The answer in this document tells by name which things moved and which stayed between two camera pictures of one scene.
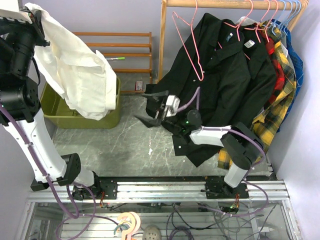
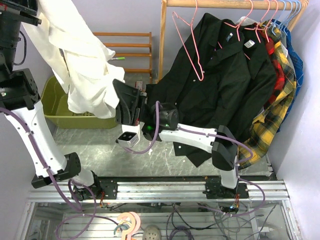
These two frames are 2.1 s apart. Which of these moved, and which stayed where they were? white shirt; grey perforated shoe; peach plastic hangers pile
Moved: white shirt
Stayed: peach plastic hangers pile; grey perforated shoe
